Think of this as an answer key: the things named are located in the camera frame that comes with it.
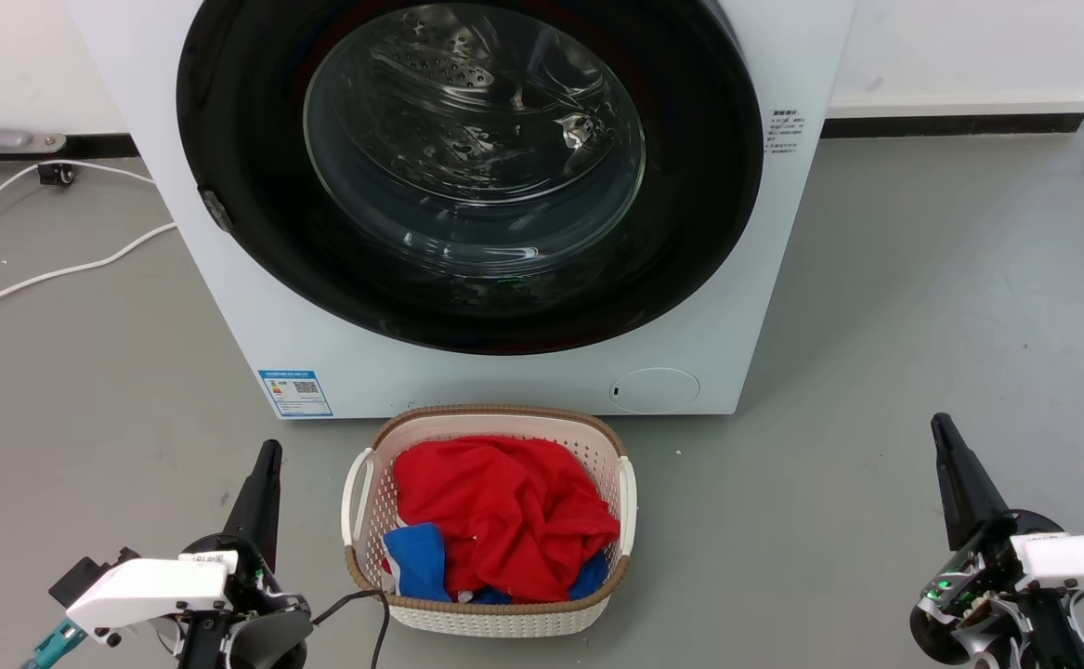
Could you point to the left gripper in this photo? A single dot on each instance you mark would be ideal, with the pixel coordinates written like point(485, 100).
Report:
point(267, 623)

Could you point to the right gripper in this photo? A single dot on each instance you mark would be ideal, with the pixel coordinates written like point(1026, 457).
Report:
point(978, 604)

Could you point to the black round washer door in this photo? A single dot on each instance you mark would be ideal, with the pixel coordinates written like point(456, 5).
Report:
point(244, 121)

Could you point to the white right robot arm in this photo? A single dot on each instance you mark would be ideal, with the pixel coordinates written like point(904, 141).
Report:
point(1080, 557)

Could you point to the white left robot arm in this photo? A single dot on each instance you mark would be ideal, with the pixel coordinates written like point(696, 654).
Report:
point(147, 585)

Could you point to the white front-load washing machine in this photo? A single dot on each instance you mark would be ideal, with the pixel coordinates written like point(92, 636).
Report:
point(226, 307)

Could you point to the blue energy label sticker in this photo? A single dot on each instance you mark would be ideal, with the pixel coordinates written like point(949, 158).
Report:
point(295, 394)

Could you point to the blue garment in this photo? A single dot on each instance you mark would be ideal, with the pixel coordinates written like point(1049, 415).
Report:
point(416, 557)

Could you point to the red garment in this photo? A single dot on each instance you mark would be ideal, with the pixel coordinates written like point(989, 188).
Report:
point(504, 511)

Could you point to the white woven plastic laundry basket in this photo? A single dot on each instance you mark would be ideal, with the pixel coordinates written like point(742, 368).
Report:
point(495, 618)

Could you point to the round white filter cover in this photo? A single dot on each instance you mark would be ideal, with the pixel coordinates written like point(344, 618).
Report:
point(655, 390)

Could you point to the small black caster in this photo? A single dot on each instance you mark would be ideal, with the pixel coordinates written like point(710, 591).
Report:
point(57, 174)

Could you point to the printed text sticker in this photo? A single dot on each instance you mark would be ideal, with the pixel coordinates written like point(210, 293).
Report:
point(785, 132)

